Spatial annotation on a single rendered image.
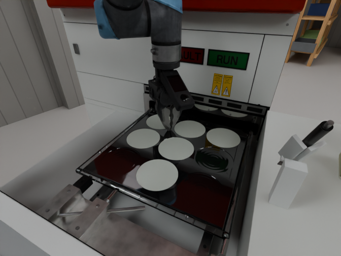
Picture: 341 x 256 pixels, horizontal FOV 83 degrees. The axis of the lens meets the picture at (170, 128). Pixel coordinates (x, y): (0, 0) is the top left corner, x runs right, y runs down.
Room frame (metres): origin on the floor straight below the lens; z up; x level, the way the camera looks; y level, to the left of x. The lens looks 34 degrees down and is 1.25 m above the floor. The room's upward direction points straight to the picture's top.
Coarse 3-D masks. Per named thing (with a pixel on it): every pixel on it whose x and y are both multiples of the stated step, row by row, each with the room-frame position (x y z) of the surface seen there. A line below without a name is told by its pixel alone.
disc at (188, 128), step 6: (186, 120) 0.57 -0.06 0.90; (180, 126) 0.53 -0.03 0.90; (186, 126) 0.53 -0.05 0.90; (192, 126) 0.53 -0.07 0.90; (198, 126) 0.53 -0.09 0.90; (180, 132) 0.50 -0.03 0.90; (186, 132) 0.50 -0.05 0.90; (192, 132) 0.50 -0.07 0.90; (198, 132) 0.50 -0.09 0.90; (204, 132) 0.50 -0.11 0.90
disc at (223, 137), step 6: (210, 132) 0.50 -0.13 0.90; (216, 132) 0.50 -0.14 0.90; (222, 132) 0.50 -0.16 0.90; (228, 132) 0.50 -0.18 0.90; (234, 132) 0.50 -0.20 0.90; (210, 138) 0.47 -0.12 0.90; (216, 138) 0.47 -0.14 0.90; (222, 138) 0.47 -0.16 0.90; (228, 138) 0.47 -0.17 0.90; (234, 138) 0.47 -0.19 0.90; (216, 144) 0.44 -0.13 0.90; (222, 144) 0.44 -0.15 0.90; (228, 144) 0.44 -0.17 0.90; (234, 144) 0.44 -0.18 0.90
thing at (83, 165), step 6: (150, 108) 0.65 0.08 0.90; (144, 114) 0.61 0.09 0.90; (138, 120) 0.57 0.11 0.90; (132, 126) 0.53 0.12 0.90; (114, 138) 0.46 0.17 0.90; (108, 144) 0.43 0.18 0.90; (102, 150) 0.41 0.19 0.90; (96, 156) 0.39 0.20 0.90; (84, 162) 0.36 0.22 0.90; (90, 162) 0.37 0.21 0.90; (78, 168) 0.34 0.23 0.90
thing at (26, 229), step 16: (0, 192) 0.22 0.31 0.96; (0, 208) 0.19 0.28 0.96; (16, 208) 0.19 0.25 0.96; (0, 224) 0.17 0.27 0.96; (16, 224) 0.17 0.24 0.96; (32, 224) 0.17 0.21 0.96; (48, 224) 0.17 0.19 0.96; (0, 240) 0.14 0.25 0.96; (16, 240) 0.14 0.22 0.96; (32, 240) 0.14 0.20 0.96; (48, 240) 0.14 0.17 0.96; (64, 240) 0.14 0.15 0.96
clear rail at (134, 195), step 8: (96, 176) 0.31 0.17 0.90; (104, 184) 0.29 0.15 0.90; (112, 184) 0.29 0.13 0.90; (120, 192) 0.27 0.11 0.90; (128, 192) 0.27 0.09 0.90; (144, 200) 0.25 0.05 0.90; (152, 200) 0.25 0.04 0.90; (160, 208) 0.23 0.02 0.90; (168, 208) 0.23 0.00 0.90; (176, 216) 0.22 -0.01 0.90; (184, 216) 0.21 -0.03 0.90; (192, 224) 0.20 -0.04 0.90; (200, 224) 0.20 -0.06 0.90; (208, 224) 0.20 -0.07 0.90; (208, 232) 0.19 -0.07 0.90; (216, 232) 0.18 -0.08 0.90; (224, 232) 0.18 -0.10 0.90
